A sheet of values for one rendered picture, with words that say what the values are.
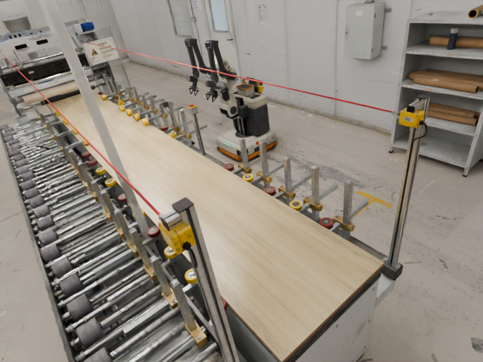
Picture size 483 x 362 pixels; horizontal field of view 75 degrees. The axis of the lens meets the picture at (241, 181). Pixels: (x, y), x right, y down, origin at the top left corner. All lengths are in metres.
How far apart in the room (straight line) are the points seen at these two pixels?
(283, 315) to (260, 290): 0.18
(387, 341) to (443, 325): 0.42
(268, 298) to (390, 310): 1.32
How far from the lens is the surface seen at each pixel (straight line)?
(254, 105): 4.19
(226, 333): 1.11
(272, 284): 1.68
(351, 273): 1.73
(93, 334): 1.91
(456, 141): 4.60
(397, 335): 2.65
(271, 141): 4.51
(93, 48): 5.85
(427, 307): 2.84
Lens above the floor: 2.23
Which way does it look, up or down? 34 degrees down
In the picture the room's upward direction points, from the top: 10 degrees counter-clockwise
